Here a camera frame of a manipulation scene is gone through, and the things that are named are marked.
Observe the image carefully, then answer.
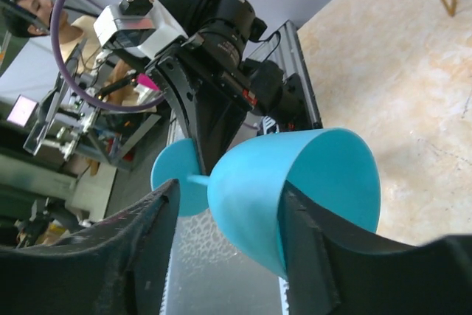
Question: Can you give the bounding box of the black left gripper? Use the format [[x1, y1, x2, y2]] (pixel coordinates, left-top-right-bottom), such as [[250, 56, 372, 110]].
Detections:
[[145, 34, 256, 175]]

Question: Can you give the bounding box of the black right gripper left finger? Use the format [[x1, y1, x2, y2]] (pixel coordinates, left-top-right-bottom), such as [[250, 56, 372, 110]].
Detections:
[[1, 179, 180, 314]]

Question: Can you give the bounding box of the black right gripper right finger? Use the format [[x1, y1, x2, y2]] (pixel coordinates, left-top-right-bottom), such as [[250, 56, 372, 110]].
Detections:
[[278, 183, 471, 314]]

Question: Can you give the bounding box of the teal wine glass front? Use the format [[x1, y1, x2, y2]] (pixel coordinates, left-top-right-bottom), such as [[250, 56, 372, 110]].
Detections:
[[150, 128, 381, 278]]

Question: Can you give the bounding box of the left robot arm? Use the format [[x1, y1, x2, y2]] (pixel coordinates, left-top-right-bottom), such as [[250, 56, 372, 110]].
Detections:
[[146, 0, 322, 174]]

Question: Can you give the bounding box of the pink monitor screen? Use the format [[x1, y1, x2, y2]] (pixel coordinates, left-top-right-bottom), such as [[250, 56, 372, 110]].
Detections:
[[7, 95, 38, 127]]

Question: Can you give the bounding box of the seated person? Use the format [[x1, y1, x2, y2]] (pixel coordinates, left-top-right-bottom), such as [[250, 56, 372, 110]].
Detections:
[[2, 0, 128, 109]]

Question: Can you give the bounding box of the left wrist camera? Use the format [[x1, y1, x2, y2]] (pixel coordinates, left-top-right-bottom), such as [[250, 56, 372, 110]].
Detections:
[[94, 0, 189, 59]]

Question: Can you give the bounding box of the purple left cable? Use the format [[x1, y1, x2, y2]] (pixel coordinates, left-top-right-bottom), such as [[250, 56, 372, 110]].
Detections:
[[49, 0, 165, 113]]

